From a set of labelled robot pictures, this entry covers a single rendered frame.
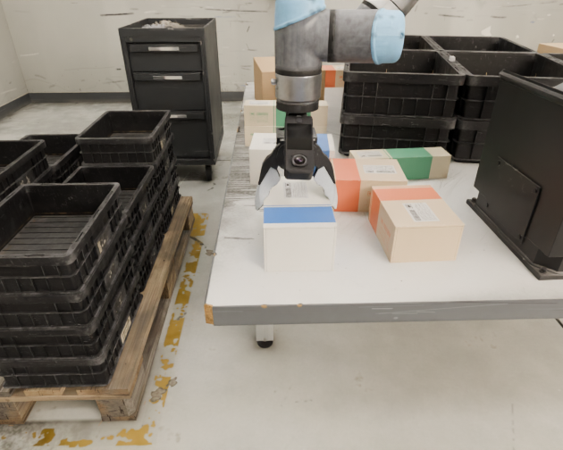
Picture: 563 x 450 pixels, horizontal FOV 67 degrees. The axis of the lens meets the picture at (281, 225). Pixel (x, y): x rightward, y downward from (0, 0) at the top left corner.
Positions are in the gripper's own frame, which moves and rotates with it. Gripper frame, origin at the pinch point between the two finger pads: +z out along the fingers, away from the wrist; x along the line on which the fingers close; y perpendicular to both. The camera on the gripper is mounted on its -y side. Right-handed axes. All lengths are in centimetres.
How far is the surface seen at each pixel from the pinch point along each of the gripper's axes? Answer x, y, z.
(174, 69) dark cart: 56, 178, 6
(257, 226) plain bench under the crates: 7.4, 5.5, 6.2
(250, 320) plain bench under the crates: 8.2, -18.7, 9.2
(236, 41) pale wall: 35, 381, 16
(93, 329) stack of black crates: 50, 13, 40
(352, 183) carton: -12.4, 10.9, -0.5
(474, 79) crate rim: -45, 36, -16
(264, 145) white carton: 5.8, 28.3, -2.9
